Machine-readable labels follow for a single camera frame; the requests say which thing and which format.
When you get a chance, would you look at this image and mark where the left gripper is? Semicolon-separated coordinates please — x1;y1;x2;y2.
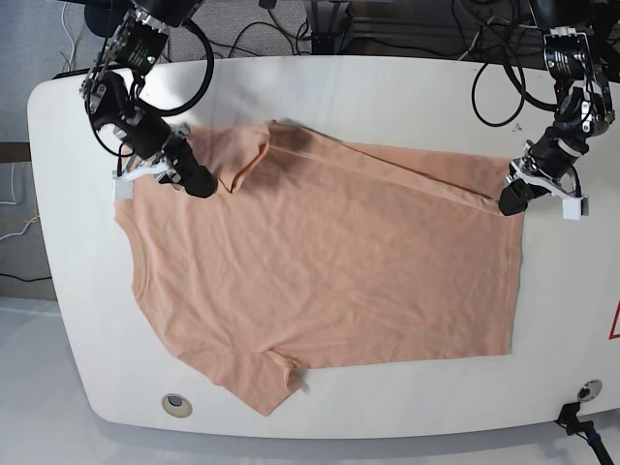
498;126;589;216

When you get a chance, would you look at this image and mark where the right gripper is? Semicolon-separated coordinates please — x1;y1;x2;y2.
115;114;217;198

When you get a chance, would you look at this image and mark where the peach pink T-shirt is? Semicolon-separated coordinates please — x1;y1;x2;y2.
114;121;522;415

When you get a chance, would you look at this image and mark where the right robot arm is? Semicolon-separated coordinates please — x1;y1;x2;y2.
80;1;218;199

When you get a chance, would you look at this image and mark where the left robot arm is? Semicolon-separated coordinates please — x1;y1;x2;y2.
494;1;619;220

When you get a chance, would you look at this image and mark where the dark round stand base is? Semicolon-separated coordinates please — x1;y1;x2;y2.
84;1;127;38

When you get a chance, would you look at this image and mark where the right table grommet hole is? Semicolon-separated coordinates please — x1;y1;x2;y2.
577;379;603;403

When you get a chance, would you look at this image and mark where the table grommet hole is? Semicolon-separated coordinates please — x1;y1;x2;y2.
577;379;603;403
161;393;193;419

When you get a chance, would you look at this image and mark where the left table grommet hole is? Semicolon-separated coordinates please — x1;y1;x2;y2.
161;393;193;419

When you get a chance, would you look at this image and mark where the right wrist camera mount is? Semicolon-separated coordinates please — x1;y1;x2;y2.
112;122;191;199

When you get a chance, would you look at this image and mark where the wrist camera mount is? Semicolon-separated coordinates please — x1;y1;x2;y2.
112;122;191;199
505;140;589;221

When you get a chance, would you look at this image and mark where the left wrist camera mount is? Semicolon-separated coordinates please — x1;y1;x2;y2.
505;140;589;221

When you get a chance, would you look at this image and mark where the white floor cable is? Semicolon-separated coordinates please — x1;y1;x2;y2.
59;0;77;74

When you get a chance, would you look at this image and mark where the black aluminium frame post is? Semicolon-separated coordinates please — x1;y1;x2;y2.
303;1;353;55

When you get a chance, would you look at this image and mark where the black clamp with cable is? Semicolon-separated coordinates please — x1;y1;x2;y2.
555;402;614;465

